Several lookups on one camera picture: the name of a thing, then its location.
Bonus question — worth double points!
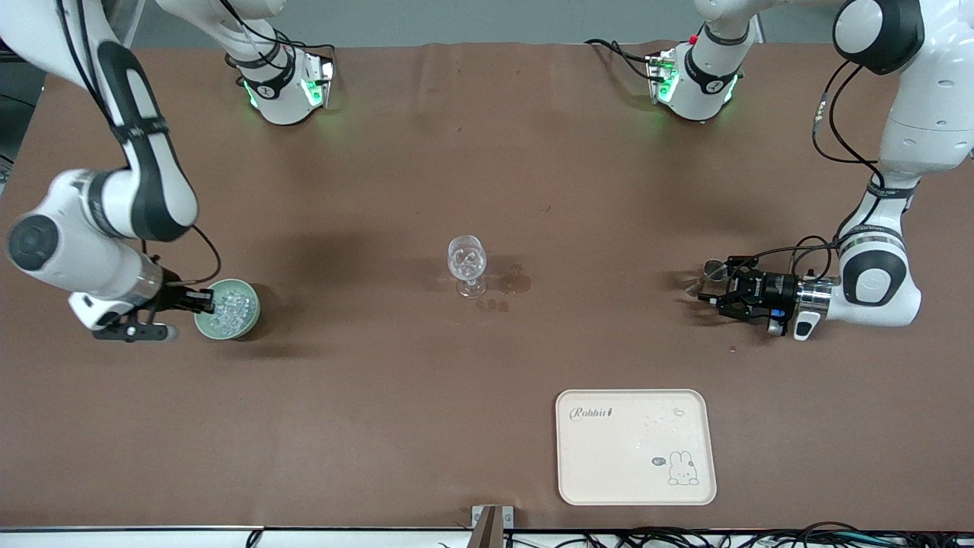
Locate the silver metal jigger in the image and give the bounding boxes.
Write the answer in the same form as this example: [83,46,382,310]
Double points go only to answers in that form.
[685,260,730,299]

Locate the clear ice cubes pile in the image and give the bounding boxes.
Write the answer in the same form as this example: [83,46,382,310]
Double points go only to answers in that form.
[210,288,256,336]

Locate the clear wine glass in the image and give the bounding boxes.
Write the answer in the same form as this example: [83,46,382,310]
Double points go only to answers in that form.
[447,234,489,299]

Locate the green ceramic bowl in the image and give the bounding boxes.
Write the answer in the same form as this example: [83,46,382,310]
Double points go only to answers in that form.
[193,279,262,340]

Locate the cream rabbit print tray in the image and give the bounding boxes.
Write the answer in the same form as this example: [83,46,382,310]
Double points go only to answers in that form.
[555,389,718,507]

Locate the brown table cover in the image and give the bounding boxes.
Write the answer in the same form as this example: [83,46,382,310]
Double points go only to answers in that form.
[0,42,974,532]

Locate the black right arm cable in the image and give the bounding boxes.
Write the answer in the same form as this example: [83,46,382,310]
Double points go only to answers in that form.
[55,0,223,288]

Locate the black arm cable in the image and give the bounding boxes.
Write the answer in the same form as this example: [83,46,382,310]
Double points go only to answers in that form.
[723,59,890,279]
[55,0,223,288]

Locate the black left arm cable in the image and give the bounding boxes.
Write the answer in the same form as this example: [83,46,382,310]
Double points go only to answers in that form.
[723,59,890,279]

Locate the black cable bundle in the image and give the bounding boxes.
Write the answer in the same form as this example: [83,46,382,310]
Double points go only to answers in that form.
[438,521,974,548]

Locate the black left base cable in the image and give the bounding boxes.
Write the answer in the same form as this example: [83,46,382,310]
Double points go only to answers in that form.
[584,38,661,80]

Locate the metal table edge bracket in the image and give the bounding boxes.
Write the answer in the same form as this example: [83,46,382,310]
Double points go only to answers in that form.
[470,505,515,548]

